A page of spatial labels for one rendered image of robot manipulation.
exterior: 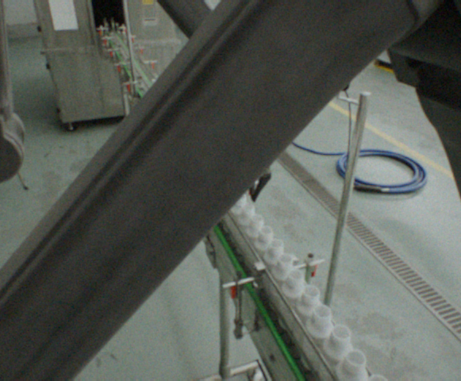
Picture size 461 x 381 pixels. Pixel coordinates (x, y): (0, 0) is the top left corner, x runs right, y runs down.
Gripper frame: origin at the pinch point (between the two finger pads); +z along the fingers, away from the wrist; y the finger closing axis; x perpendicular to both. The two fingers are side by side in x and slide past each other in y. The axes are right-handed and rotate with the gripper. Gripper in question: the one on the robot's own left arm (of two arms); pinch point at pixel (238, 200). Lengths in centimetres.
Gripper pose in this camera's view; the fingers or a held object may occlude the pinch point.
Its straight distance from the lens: 79.1
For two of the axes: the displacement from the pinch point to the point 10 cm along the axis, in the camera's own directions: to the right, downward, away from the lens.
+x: 3.4, 5.1, -7.9
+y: -9.4, 1.9, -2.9
